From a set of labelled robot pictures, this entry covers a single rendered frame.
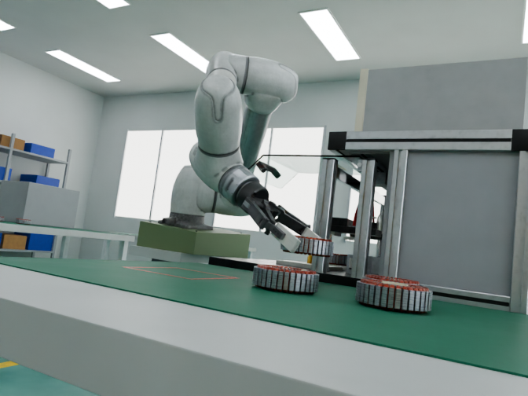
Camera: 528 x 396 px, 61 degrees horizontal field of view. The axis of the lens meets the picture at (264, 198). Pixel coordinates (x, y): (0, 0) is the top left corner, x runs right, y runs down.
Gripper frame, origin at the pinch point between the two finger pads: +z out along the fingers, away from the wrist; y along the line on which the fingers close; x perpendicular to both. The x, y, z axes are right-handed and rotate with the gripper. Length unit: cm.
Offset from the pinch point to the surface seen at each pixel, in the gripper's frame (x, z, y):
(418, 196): 20.3, 8.5, -16.5
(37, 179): -292, -598, -263
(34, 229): -149, -228, -77
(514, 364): 16, 43, 39
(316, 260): -5.5, -2.0, -13.2
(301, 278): 1.5, 13.4, 20.6
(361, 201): 12.4, -1.3, -14.8
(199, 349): 8, 29, 60
